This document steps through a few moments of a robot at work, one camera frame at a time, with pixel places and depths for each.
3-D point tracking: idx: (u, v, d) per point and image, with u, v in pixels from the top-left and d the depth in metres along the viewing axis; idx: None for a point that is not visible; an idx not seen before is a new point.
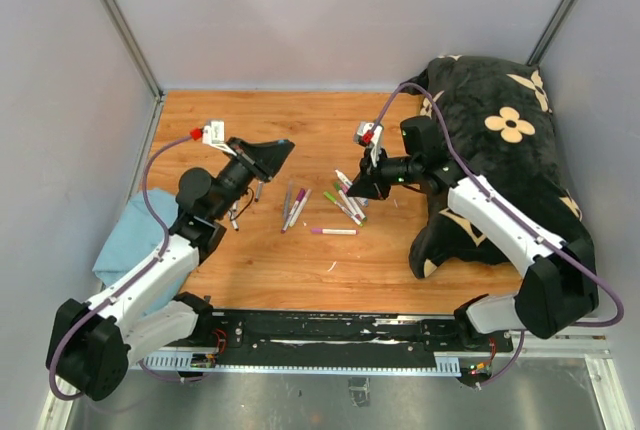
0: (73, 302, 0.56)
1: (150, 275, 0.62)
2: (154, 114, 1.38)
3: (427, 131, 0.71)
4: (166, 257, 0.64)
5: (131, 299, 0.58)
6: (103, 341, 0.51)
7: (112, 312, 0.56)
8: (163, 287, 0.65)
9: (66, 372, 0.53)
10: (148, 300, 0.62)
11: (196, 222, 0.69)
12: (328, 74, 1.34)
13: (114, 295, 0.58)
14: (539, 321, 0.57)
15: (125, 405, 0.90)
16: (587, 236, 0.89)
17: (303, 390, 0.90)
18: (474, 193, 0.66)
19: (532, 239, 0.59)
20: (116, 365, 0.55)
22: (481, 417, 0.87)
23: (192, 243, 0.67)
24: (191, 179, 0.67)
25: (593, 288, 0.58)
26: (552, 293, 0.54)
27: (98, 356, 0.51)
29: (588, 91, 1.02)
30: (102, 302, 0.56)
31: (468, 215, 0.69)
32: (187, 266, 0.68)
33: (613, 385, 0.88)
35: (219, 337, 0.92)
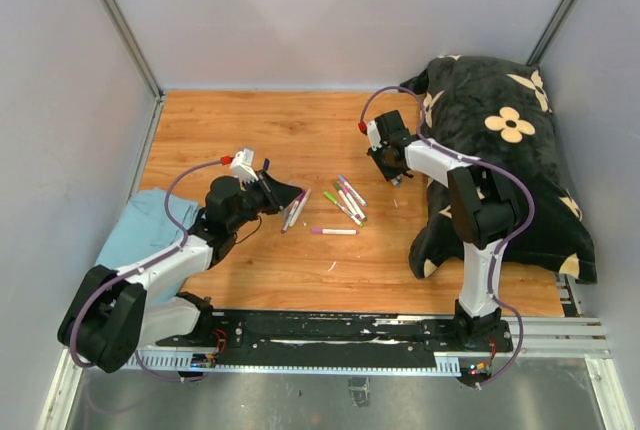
0: (101, 267, 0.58)
1: (172, 258, 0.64)
2: (154, 114, 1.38)
3: (392, 117, 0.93)
4: (186, 248, 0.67)
5: (156, 273, 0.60)
6: (131, 304, 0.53)
7: (140, 279, 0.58)
8: (177, 276, 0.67)
9: (82, 342, 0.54)
10: (167, 281, 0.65)
11: (212, 228, 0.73)
12: (328, 74, 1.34)
13: (143, 266, 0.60)
14: (468, 227, 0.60)
15: (124, 405, 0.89)
16: (587, 235, 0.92)
17: (303, 390, 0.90)
18: (420, 145, 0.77)
19: (456, 160, 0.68)
20: (133, 338, 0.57)
22: (481, 417, 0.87)
23: (208, 244, 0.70)
24: (226, 184, 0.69)
25: (510, 194, 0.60)
26: (468, 191, 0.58)
27: (118, 322, 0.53)
29: (588, 91, 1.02)
30: (131, 270, 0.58)
31: (422, 168, 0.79)
32: (201, 265, 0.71)
33: (613, 385, 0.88)
35: (219, 337, 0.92)
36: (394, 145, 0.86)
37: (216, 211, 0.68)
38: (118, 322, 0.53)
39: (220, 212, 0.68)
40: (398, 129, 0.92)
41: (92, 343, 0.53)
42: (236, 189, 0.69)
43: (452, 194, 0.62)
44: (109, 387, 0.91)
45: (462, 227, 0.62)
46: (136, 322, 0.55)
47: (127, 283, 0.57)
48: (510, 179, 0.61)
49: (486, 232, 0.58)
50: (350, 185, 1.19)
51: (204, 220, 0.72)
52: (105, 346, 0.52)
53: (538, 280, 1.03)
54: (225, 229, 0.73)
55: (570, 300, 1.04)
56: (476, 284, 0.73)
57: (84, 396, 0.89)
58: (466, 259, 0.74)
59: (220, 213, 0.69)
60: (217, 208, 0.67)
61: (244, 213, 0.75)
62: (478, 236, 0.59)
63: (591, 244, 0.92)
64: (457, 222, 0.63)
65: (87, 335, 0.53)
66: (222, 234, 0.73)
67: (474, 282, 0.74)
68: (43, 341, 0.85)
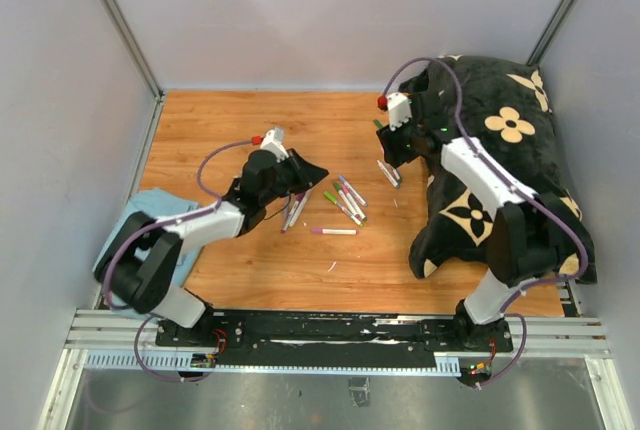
0: (142, 214, 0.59)
1: (207, 216, 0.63)
2: (154, 114, 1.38)
3: (428, 99, 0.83)
4: (220, 210, 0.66)
5: (192, 226, 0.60)
6: (167, 249, 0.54)
7: (176, 229, 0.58)
8: (208, 237, 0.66)
9: (115, 284, 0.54)
10: (200, 238, 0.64)
11: (244, 197, 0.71)
12: (328, 74, 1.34)
13: (180, 218, 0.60)
14: (504, 266, 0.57)
15: (124, 406, 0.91)
16: (587, 235, 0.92)
17: (303, 390, 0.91)
18: (465, 150, 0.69)
19: (507, 189, 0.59)
20: (166, 285, 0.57)
22: (481, 417, 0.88)
23: (240, 211, 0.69)
24: (262, 157, 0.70)
25: (559, 241, 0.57)
26: (517, 233, 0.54)
27: (158, 261, 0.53)
29: (588, 90, 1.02)
30: (169, 219, 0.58)
31: (459, 173, 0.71)
32: (230, 231, 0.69)
33: (613, 385, 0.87)
35: (219, 337, 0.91)
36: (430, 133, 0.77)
37: (250, 179, 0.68)
38: (152, 266, 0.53)
39: (255, 181, 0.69)
40: (435, 113, 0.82)
41: (125, 285, 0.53)
42: (270, 162, 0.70)
43: (494, 229, 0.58)
44: (109, 388, 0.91)
45: (496, 261, 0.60)
46: (171, 265, 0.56)
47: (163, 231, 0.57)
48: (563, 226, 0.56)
49: (521, 275, 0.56)
50: (350, 185, 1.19)
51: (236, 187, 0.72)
52: (137, 290, 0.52)
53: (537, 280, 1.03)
54: (256, 197, 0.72)
55: (570, 300, 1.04)
56: (491, 304, 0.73)
57: (84, 395, 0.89)
58: (485, 277, 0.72)
59: (254, 183, 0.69)
60: (254, 177, 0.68)
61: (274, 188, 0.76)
62: (515, 277, 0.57)
63: (591, 244, 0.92)
64: (490, 253, 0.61)
65: (121, 277, 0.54)
66: (253, 202, 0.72)
67: (487, 299, 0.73)
68: (44, 342, 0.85)
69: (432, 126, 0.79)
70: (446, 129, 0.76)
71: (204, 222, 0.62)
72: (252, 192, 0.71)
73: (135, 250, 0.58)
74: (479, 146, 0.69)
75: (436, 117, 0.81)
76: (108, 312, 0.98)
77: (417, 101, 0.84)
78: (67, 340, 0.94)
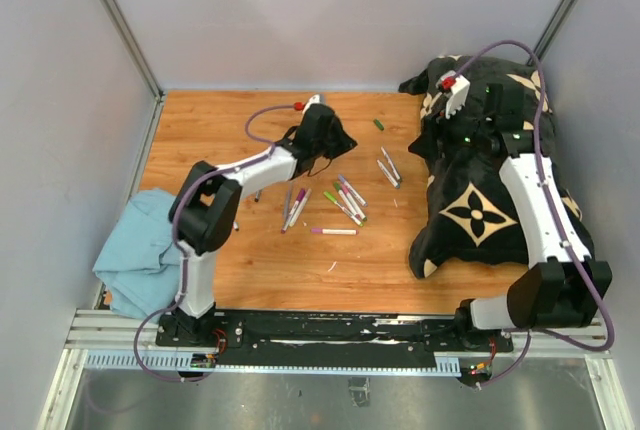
0: (204, 163, 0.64)
1: (264, 164, 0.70)
2: (154, 114, 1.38)
3: (512, 92, 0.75)
4: (274, 157, 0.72)
5: (249, 175, 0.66)
6: (228, 195, 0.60)
7: (236, 177, 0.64)
8: (263, 181, 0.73)
9: (184, 223, 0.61)
10: (258, 182, 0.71)
11: (297, 143, 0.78)
12: (328, 74, 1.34)
13: (239, 166, 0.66)
14: (522, 312, 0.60)
15: (124, 406, 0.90)
16: (587, 235, 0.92)
17: (303, 390, 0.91)
18: (531, 175, 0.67)
19: (559, 241, 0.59)
20: (227, 226, 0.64)
22: (481, 417, 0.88)
23: (293, 156, 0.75)
24: (322, 107, 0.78)
25: (591, 310, 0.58)
26: (548, 293, 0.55)
27: (221, 207, 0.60)
29: (588, 90, 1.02)
30: (229, 168, 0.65)
31: (512, 191, 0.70)
32: (283, 174, 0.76)
33: (613, 385, 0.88)
35: (219, 337, 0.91)
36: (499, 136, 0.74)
37: (311, 122, 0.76)
38: (217, 210, 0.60)
39: (315, 127, 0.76)
40: (510, 112, 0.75)
41: (193, 225, 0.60)
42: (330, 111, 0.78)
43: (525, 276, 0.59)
44: (109, 387, 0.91)
45: (516, 300, 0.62)
46: (232, 210, 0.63)
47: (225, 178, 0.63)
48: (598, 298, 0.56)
49: (535, 325, 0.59)
50: (350, 185, 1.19)
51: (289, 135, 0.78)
52: (205, 230, 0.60)
53: None
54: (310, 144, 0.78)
55: None
56: (495, 321, 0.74)
57: (84, 395, 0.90)
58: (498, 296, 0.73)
59: (313, 129, 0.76)
60: (314, 122, 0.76)
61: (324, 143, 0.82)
62: (530, 321, 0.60)
63: (591, 244, 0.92)
64: (515, 289, 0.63)
65: (190, 218, 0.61)
66: (306, 148, 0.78)
67: (491, 316, 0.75)
68: (44, 342, 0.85)
69: (503, 126, 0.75)
70: (517, 134, 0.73)
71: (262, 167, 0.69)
72: (307, 138, 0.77)
73: (200, 195, 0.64)
74: (547, 173, 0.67)
75: (511, 116, 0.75)
76: (108, 312, 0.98)
77: (498, 91, 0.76)
78: (67, 340, 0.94)
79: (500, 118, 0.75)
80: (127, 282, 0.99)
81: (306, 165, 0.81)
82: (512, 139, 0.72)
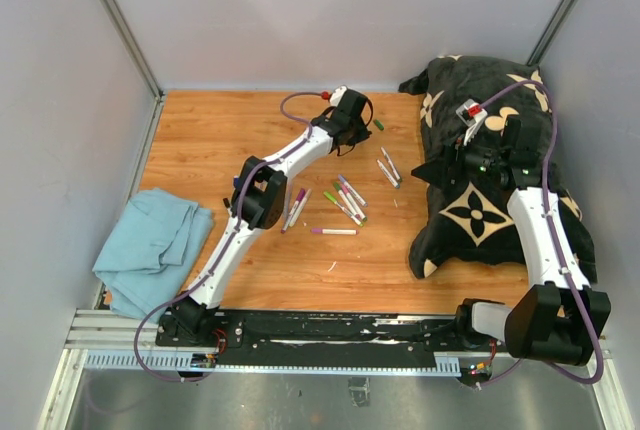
0: (254, 159, 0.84)
1: (305, 147, 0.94)
2: (154, 114, 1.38)
3: (528, 130, 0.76)
4: (312, 139, 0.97)
5: (291, 162, 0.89)
6: (278, 184, 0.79)
7: (282, 167, 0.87)
8: (308, 159, 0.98)
9: (245, 207, 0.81)
10: (299, 165, 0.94)
11: (333, 122, 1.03)
12: (328, 74, 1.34)
13: (282, 158, 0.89)
14: (517, 340, 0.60)
15: (125, 405, 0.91)
16: (587, 235, 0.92)
17: (303, 390, 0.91)
18: (535, 205, 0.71)
19: (558, 268, 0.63)
20: (278, 207, 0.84)
22: (480, 417, 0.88)
23: (328, 135, 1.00)
24: (355, 93, 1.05)
25: (588, 344, 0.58)
26: (544, 318, 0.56)
27: (274, 192, 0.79)
29: (588, 90, 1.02)
30: (276, 160, 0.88)
31: (518, 220, 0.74)
32: (324, 149, 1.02)
33: (614, 386, 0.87)
35: (219, 337, 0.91)
36: (510, 171, 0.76)
37: (348, 106, 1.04)
38: (270, 196, 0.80)
39: (350, 108, 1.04)
40: (525, 148, 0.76)
41: (252, 208, 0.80)
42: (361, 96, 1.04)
43: (525, 303, 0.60)
44: (109, 387, 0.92)
45: (512, 328, 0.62)
46: (281, 194, 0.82)
47: (272, 169, 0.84)
48: (595, 331, 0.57)
49: (530, 354, 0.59)
50: (350, 185, 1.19)
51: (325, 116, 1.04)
52: (261, 211, 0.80)
53: None
54: (345, 122, 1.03)
55: None
56: (495, 332, 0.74)
57: (84, 395, 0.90)
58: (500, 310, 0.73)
59: (348, 109, 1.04)
60: (350, 103, 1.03)
61: (354, 123, 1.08)
62: (525, 350, 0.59)
63: (591, 244, 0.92)
64: (512, 318, 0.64)
65: (249, 203, 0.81)
66: (342, 125, 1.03)
67: (489, 328, 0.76)
68: (45, 342, 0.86)
69: (516, 161, 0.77)
70: (528, 171, 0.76)
71: (306, 149, 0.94)
72: (343, 117, 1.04)
73: (253, 184, 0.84)
74: (553, 204, 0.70)
75: (525, 152, 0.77)
76: (109, 312, 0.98)
77: (515, 126, 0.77)
78: (66, 340, 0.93)
79: (513, 154, 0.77)
80: (128, 281, 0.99)
81: (341, 139, 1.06)
82: (520, 174, 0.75)
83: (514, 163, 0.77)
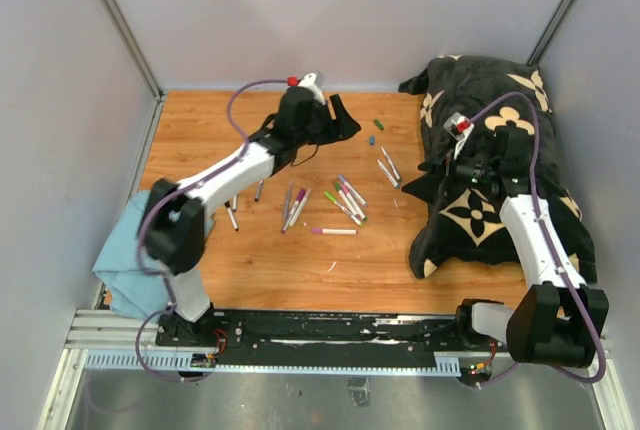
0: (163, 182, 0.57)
1: (234, 169, 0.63)
2: (154, 114, 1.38)
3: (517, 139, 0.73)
4: (246, 158, 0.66)
5: (216, 186, 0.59)
6: (192, 217, 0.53)
7: (201, 193, 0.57)
8: (241, 185, 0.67)
9: (151, 249, 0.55)
10: (227, 194, 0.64)
11: (275, 134, 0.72)
12: (328, 74, 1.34)
13: (202, 180, 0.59)
14: (519, 344, 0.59)
15: (125, 405, 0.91)
16: (588, 235, 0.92)
17: (303, 390, 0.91)
18: (525, 208, 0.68)
19: (554, 268, 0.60)
20: (197, 247, 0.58)
22: (479, 417, 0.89)
23: (270, 152, 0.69)
24: (302, 90, 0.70)
25: (589, 344, 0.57)
26: (543, 317, 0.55)
27: (185, 232, 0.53)
29: (588, 91, 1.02)
30: (191, 184, 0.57)
31: (508, 227, 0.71)
32: (263, 172, 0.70)
33: (613, 385, 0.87)
35: (219, 337, 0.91)
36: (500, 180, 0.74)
37: (289, 112, 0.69)
38: (181, 234, 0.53)
39: (293, 113, 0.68)
40: (516, 158, 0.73)
41: (159, 249, 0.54)
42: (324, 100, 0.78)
43: (524, 305, 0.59)
44: (109, 387, 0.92)
45: (513, 332, 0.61)
46: (197, 234, 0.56)
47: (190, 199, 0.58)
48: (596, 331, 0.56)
49: (532, 358, 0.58)
50: (350, 185, 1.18)
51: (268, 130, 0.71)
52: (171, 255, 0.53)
53: None
54: (290, 135, 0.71)
55: None
56: (495, 331, 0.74)
57: (84, 396, 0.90)
58: (498, 313, 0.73)
59: (293, 117, 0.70)
60: (291, 110, 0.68)
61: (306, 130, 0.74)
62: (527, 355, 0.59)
63: (591, 244, 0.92)
64: (512, 322, 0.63)
65: (154, 243, 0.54)
66: (286, 139, 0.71)
67: (490, 328, 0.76)
68: (45, 342, 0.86)
69: (506, 171, 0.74)
70: (517, 180, 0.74)
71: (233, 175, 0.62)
72: (286, 127, 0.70)
73: (167, 216, 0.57)
74: (543, 207, 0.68)
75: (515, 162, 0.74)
76: (108, 312, 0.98)
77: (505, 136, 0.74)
78: (67, 340, 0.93)
79: (504, 165, 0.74)
80: (128, 281, 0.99)
81: (288, 159, 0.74)
82: (511, 184, 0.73)
83: (504, 172, 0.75)
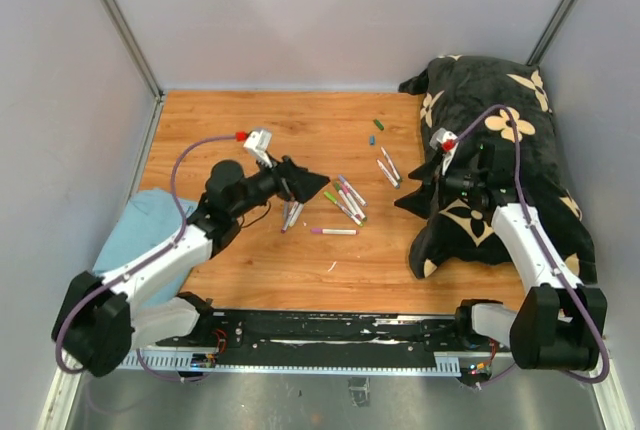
0: (88, 275, 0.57)
1: (166, 259, 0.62)
2: (154, 114, 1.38)
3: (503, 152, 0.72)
4: (181, 244, 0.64)
5: (144, 279, 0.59)
6: (113, 318, 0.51)
7: (124, 289, 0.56)
8: (176, 270, 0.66)
9: (72, 345, 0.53)
10: (159, 281, 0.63)
11: (213, 215, 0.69)
12: (328, 74, 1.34)
13: (129, 272, 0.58)
14: (523, 351, 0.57)
15: (126, 406, 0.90)
16: (588, 235, 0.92)
17: (303, 390, 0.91)
18: (516, 215, 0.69)
19: (550, 270, 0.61)
20: (122, 344, 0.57)
22: (479, 417, 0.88)
23: (208, 235, 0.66)
24: (230, 171, 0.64)
25: (594, 344, 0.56)
26: (545, 321, 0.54)
27: (104, 334, 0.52)
29: (588, 91, 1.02)
30: (116, 278, 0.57)
31: (504, 237, 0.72)
32: (200, 256, 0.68)
33: (613, 385, 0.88)
35: (219, 337, 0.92)
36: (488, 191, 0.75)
37: (216, 195, 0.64)
38: (101, 335, 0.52)
39: (221, 198, 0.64)
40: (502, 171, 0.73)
41: (79, 347, 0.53)
42: (269, 162, 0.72)
43: (523, 310, 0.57)
44: (109, 387, 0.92)
45: (515, 339, 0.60)
46: (123, 328, 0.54)
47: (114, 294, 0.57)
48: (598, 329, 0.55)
49: (538, 365, 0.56)
50: (350, 185, 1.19)
51: (205, 208, 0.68)
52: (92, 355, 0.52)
53: None
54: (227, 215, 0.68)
55: None
56: (496, 331, 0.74)
57: (84, 395, 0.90)
58: (501, 313, 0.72)
59: (223, 198, 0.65)
60: (219, 194, 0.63)
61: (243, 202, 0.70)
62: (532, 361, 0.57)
63: (592, 244, 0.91)
64: (513, 329, 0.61)
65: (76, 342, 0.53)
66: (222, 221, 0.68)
67: (493, 329, 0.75)
68: (45, 342, 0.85)
69: (493, 182, 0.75)
70: (505, 190, 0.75)
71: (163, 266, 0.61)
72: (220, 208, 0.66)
73: (90, 310, 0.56)
74: (534, 215, 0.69)
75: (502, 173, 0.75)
76: None
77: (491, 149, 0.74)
78: None
79: (491, 176, 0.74)
80: None
81: (231, 236, 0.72)
82: (500, 194, 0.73)
83: (493, 184, 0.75)
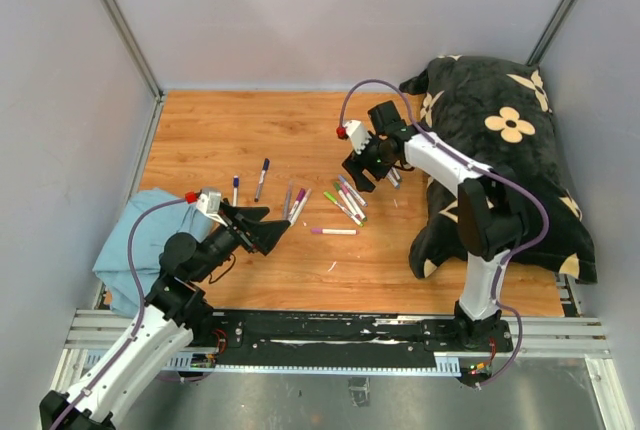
0: (52, 393, 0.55)
1: (127, 354, 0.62)
2: (154, 114, 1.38)
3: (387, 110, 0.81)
4: (139, 336, 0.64)
5: (106, 386, 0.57)
6: None
7: (88, 404, 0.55)
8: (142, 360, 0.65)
9: None
10: (130, 373, 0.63)
11: (174, 286, 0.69)
12: (328, 74, 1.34)
13: (89, 386, 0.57)
14: (475, 240, 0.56)
15: None
16: (588, 235, 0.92)
17: (303, 390, 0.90)
18: (423, 143, 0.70)
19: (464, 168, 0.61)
20: None
22: (480, 418, 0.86)
23: (166, 316, 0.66)
24: (183, 246, 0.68)
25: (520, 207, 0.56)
26: (477, 205, 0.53)
27: None
29: (588, 91, 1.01)
30: (77, 396, 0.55)
31: (424, 167, 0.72)
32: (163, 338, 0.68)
33: (613, 385, 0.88)
35: (219, 337, 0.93)
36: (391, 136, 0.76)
37: (171, 267, 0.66)
38: None
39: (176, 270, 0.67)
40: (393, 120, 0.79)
41: None
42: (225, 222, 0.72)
43: (461, 206, 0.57)
44: None
45: (466, 235, 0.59)
46: None
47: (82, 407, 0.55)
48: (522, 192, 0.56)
49: (491, 247, 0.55)
50: (350, 185, 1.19)
51: (165, 281, 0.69)
52: None
53: (538, 280, 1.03)
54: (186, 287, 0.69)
55: (570, 300, 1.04)
56: (474, 288, 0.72)
57: None
58: (469, 266, 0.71)
59: (178, 269, 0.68)
60: (173, 268, 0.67)
61: (203, 267, 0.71)
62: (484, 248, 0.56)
63: (591, 244, 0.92)
64: (462, 230, 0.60)
65: None
66: (182, 294, 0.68)
67: (478, 288, 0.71)
68: (45, 341, 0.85)
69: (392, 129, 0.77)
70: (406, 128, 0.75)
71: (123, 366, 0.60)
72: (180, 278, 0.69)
73: None
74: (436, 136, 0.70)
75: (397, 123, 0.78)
76: (108, 312, 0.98)
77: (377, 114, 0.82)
78: (67, 340, 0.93)
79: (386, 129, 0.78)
80: (127, 282, 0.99)
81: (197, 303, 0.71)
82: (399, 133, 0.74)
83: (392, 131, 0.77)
